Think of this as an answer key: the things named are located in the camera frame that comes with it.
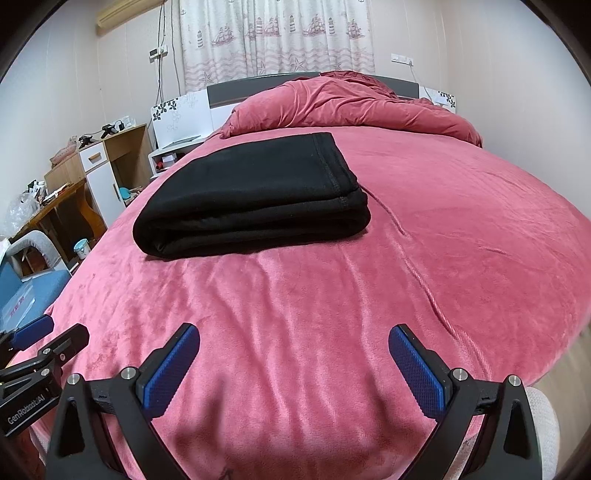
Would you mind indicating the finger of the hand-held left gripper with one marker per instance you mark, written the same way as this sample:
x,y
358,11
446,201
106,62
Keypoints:
x,y
32,331
69,341

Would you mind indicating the pink duvet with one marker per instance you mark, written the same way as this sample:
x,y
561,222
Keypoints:
x,y
346,106

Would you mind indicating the black blanket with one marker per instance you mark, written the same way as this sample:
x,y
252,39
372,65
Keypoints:
x,y
254,198

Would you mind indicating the white bedside shelf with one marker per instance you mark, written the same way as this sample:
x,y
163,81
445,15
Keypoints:
x,y
184,145

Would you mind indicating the pink bag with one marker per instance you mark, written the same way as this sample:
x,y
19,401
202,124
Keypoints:
x,y
62,154

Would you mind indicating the pink bed sheet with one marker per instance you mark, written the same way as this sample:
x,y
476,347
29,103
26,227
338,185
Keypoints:
x,y
323,300

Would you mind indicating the white jar teal lid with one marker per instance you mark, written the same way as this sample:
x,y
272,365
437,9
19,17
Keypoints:
x,y
82,251

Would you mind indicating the small teal container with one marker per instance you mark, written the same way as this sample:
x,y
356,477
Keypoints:
x,y
124,193

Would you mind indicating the clear plastic bag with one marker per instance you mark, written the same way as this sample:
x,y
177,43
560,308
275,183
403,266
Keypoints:
x,y
23,210

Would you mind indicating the grey headboard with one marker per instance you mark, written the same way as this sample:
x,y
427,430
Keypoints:
x,y
231,92

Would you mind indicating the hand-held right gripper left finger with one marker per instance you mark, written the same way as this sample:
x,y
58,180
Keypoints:
x,y
168,374

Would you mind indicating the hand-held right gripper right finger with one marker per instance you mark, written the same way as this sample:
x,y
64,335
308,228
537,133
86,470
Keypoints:
x,y
418,374

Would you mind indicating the wooden desk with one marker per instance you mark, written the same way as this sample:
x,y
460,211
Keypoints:
x,y
90,217

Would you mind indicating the white wall outlet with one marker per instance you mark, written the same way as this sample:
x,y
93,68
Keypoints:
x,y
401,58

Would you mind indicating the printed curtain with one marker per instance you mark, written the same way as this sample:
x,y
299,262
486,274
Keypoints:
x,y
277,37

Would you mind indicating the beige air conditioner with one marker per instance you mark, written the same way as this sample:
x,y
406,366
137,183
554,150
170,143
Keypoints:
x,y
124,14

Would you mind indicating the black device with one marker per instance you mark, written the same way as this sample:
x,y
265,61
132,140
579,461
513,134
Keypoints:
x,y
111,129

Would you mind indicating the white chair blue cushion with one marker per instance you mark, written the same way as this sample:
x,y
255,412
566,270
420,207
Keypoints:
x,y
41,286

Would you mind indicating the wooden cabinet white doors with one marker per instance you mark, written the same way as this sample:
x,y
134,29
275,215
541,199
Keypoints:
x,y
99,184

